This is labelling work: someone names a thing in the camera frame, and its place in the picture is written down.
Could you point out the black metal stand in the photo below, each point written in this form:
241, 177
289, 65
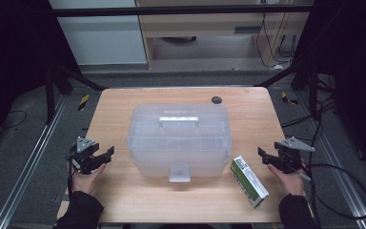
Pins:
49, 95
313, 89

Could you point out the white cabinet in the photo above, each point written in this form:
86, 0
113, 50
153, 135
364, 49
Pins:
101, 38

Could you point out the black round table grommet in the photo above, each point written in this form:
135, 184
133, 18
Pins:
216, 99

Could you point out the aluminium floor rail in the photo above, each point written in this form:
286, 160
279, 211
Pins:
28, 165
340, 178

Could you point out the person's right hand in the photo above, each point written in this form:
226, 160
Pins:
288, 183

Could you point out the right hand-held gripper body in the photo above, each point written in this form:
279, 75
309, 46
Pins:
289, 156

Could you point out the light wooden desk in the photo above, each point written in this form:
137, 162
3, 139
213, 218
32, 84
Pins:
203, 25

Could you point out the green and white carton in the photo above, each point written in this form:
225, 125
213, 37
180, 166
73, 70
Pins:
249, 183

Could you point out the black horizontal frame bar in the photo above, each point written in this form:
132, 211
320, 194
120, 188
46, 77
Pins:
171, 11

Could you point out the yellow black tape marker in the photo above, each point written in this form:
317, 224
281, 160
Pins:
287, 98
83, 102

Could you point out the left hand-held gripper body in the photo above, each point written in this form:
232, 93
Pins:
83, 149

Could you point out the person's left hand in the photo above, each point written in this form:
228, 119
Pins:
85, 183

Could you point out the dark curtain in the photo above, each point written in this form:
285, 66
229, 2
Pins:
9, 63
359, 63

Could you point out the clear plastic tiered storage box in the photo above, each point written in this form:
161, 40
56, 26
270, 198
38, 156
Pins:
178, 143

